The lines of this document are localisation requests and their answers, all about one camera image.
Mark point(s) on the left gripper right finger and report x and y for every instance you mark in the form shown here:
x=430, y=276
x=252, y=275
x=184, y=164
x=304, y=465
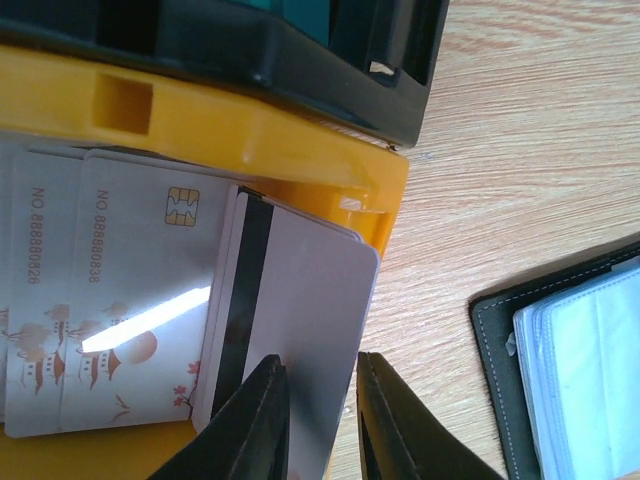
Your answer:
x=399, y=438

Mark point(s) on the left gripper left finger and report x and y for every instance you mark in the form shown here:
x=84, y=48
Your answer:
x=248, y=438

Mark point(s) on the black card holder wallet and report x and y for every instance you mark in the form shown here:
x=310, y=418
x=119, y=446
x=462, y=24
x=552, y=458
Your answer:
x=560, y=355

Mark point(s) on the white cards stack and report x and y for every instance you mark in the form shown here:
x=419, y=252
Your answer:
x=112, y=262

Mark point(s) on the yellow bin with white cards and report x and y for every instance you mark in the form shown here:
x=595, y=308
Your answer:
x=51, y=102

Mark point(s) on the black bin with teal cards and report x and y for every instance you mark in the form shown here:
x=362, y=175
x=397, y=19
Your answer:
x=374, y=76

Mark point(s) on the teal cards stack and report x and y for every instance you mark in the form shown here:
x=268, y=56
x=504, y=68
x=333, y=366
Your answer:
x=310, y=16

